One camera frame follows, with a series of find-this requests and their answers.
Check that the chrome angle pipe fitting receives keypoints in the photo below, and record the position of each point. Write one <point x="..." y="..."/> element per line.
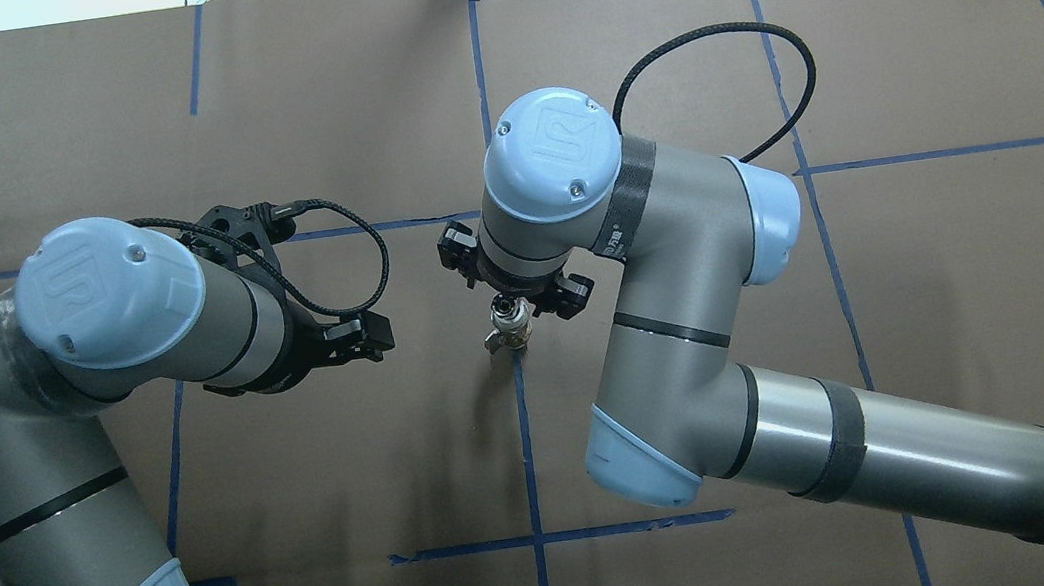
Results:
<point x="509" y="314"/>

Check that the white brass PPR valve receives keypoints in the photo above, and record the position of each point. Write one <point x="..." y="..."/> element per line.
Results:
<point x="512" y="338"/>

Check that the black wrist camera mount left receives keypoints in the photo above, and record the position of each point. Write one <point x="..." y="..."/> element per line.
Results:
<point x="252" y="231"/>

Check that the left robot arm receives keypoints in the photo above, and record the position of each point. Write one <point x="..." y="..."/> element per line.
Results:
<point x="102" y="307"/>

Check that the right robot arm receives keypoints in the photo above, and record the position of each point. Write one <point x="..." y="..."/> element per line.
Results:
<point x="846" y="336"/>

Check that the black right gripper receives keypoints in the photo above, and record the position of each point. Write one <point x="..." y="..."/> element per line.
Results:
<point x="574" y="293"/>

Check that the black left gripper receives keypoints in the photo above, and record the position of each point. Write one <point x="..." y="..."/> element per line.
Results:
<point x="290" y="352"/>

